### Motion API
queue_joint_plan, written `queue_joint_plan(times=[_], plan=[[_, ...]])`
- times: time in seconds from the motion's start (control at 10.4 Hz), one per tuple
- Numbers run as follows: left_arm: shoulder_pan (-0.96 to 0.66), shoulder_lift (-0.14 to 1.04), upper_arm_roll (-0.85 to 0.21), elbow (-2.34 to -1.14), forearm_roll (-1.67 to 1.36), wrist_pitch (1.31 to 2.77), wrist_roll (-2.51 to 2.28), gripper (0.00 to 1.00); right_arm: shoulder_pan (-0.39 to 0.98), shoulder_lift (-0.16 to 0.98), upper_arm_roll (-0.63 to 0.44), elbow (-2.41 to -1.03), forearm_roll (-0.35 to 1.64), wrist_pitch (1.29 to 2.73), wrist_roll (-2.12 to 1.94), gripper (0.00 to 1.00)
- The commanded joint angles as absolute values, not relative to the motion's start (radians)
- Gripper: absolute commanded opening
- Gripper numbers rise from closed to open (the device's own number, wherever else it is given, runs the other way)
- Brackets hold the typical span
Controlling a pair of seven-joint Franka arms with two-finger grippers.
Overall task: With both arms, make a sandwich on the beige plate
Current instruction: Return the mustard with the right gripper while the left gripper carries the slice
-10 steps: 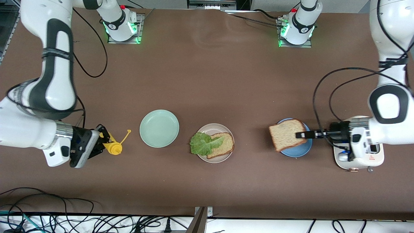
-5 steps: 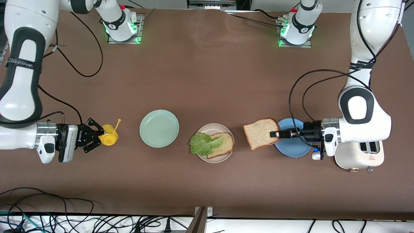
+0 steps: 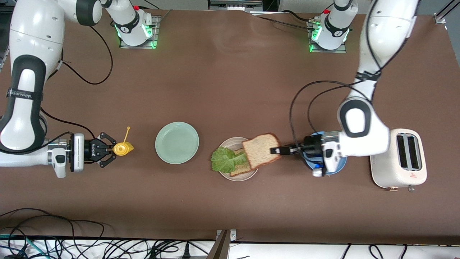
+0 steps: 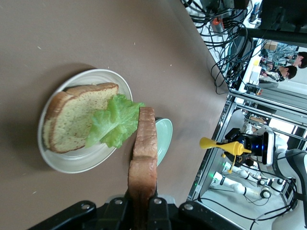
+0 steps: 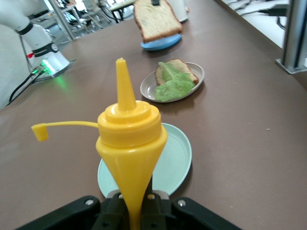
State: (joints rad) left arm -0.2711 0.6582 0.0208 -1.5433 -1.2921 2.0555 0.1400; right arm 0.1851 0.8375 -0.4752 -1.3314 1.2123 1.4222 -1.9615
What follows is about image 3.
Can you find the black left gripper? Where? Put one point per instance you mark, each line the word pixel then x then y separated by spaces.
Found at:
pixel 311 148

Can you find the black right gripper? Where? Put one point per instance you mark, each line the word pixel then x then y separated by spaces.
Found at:
pixel 90 151

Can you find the yellow mustard squeeze bottle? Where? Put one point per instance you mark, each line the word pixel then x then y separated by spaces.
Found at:
pixel 122 149

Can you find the brown toast bread slice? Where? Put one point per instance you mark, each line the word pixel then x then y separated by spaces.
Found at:
pixel 260 151
pixel 239 169

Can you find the green lettuce leaf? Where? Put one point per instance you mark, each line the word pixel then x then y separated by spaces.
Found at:
pixel 222 160

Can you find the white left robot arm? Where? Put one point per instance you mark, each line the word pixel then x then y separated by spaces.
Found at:
pixel 388 36

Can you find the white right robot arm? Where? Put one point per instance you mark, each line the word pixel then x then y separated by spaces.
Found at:
pixel 32 36

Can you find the beige plate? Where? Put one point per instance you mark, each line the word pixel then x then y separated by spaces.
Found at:
pixel 233 142

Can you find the blue plate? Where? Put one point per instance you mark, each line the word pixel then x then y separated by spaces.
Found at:
pixel 341 163

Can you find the mint green plate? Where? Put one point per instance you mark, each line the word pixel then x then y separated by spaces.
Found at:
pixel 176 142

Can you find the white two-slot toaster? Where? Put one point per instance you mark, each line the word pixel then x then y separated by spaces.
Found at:
pixel 391 172

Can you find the black power plug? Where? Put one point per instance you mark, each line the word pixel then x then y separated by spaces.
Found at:
pixel 186 251

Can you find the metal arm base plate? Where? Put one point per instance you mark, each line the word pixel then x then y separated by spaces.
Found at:
pixel 155 36
pixel 327 51

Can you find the grey metal bracket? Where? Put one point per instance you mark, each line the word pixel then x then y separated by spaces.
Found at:
pixel 221 248

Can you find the dark metal frame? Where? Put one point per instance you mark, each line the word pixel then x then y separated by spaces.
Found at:
pixel 235 4

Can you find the aluminium corner frame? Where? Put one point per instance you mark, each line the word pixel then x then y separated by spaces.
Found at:
pixel 439 18

